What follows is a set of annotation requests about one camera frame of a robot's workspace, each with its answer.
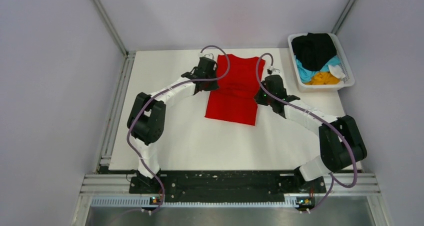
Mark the red t shirt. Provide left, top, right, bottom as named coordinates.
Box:
left=205, top=54, right=266, bottom=126

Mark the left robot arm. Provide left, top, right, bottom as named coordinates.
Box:
left=126, top=54, right=219, bottom=193

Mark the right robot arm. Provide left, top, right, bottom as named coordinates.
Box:
left=254, top=75, right=368, bottom=192

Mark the light blue t shirt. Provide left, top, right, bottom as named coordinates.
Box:
left=294, top=56, right=341, bottom=83

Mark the yellow t shirt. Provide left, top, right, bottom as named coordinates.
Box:
left=304, top=72, right=341, bottom=85

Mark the black t shirt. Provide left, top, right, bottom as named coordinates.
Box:
left=291, top=33, right=337, bottom=71

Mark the white cloth in basket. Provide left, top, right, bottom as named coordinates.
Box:
left=328, top=65, right=346, bottom=80

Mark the white plastic basket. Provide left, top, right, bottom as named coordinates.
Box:
left=287, top=33, right=355, bottom=92

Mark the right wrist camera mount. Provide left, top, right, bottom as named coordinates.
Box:
left=266, top=67, right=282, bottom=76

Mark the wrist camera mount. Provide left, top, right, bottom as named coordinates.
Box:
left=266, top=67, right=282, bottom=76
left=198, top=52, right=215, bottom=60

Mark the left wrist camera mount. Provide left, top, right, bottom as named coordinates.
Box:
left=198, top=52, right=215, bottom=60

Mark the right aluminium corner post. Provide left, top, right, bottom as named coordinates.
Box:
left=331, top=0, right=358, bottom=34

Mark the aluminium corner post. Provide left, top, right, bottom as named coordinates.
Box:
left=91, top=0, right=128, bottom=56
left=331, top=0, right=358, bottom=34

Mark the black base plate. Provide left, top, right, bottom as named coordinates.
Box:
left=129, top=170, right=326, bottom=203

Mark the left aluminium corner post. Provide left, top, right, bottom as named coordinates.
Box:
left=91, top=0, right=128, bottom=56

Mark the white cable duct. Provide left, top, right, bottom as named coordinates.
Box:
left=91, top=196, right=312, bottom=208

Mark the aluminium frame rail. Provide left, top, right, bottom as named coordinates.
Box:
left=70, top=51, right=137, bottom=225

